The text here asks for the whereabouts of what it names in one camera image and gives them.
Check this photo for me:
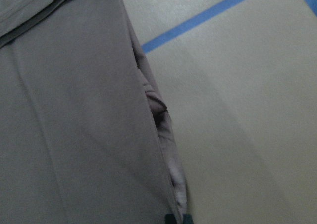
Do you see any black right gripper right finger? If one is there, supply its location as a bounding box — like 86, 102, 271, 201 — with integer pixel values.
183, 214, 193, 224

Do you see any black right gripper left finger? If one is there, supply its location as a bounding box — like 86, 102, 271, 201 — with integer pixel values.
164, 214, 177, 224

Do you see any dark brown t-shirt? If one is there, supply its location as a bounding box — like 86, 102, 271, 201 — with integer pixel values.
0, 0, 187, 224

